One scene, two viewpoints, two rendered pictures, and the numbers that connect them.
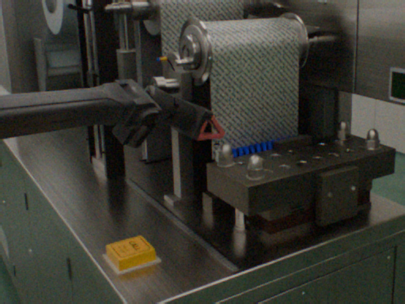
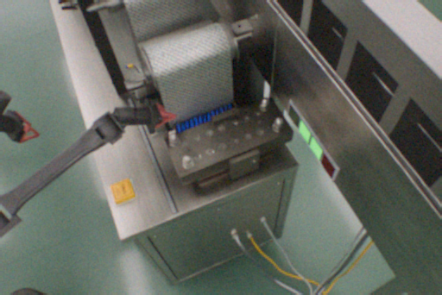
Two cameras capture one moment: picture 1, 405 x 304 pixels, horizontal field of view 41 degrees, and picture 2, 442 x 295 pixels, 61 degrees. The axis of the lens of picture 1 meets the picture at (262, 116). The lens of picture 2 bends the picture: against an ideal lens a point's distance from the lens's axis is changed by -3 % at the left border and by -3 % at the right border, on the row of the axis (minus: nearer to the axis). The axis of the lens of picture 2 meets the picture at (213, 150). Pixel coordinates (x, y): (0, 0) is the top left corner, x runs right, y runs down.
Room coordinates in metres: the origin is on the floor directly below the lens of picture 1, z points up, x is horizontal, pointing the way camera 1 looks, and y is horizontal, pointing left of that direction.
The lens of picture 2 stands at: (0.42, -0.26, 2.08)
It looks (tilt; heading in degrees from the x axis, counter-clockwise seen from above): 59 degrees down; 18
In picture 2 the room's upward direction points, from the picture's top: 8 degrees counter-clockwise
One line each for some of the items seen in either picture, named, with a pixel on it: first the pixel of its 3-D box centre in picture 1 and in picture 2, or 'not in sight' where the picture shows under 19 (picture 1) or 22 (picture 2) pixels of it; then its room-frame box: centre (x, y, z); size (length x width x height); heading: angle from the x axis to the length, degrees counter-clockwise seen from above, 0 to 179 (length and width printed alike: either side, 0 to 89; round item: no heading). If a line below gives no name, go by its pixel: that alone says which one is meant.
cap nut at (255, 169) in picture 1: (255, 165); (186, 160); (0.97, 0.01, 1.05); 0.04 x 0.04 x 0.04
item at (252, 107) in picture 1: (256, 111); (199, 97); (1.17, 0.01, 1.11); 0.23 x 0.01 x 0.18; 124
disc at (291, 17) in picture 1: (289, 43); (228, 40); (1.30, -0.07, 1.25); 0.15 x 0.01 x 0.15; 34
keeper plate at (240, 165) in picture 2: (338, 195); (244, 165); (1.03, -0.16, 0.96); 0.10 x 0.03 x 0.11; 124
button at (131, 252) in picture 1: (130, 252); (123, 191); (0.89, 0.24, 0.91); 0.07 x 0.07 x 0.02; 34
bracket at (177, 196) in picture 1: (176, 138); (148, 105); (1.16, 0.20, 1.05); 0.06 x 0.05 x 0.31; 124
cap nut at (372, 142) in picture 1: (372, 138); (278, 123); (1.15, -0.25, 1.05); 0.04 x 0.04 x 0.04
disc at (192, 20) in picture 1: (194, 51); (149, 69); (1.15, 0.15, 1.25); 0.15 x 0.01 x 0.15; 34
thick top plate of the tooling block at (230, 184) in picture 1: (304, 168); (228, 139); (1.10, -0.09, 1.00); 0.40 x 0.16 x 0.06; 124
